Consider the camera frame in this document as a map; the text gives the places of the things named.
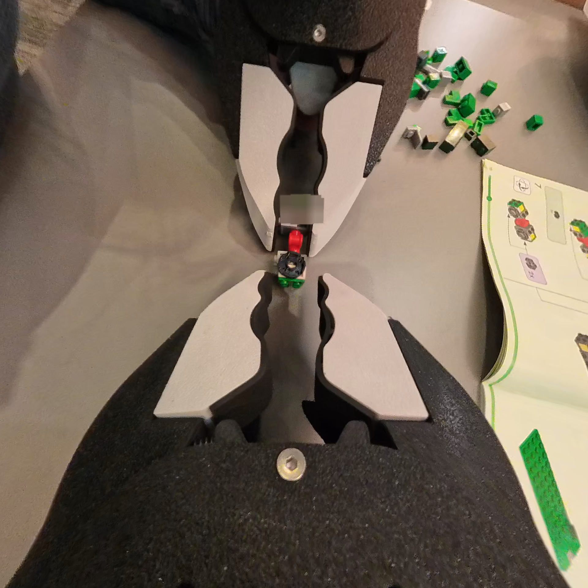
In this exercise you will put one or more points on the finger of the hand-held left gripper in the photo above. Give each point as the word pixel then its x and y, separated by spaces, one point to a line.
pixel 259 138
pixel 351 138

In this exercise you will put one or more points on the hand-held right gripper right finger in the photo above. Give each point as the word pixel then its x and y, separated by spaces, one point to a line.
pixel 367 358

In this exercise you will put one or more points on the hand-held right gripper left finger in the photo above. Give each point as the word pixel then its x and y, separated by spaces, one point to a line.
pixel 216 353

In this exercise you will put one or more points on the brick assembly with black round plate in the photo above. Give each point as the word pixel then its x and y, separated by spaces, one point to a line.
pixel 291 266

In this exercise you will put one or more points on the pile of green grey bricks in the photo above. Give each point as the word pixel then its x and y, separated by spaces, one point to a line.
pixel 466 104

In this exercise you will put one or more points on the brick instruction booklet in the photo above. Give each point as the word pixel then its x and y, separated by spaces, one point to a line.
pixel 537 358

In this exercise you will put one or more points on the long green brick plate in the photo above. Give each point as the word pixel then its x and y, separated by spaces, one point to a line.
pixel 544 487

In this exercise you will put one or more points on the person's dark pants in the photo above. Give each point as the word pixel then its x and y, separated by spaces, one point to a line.
pixel 5 55

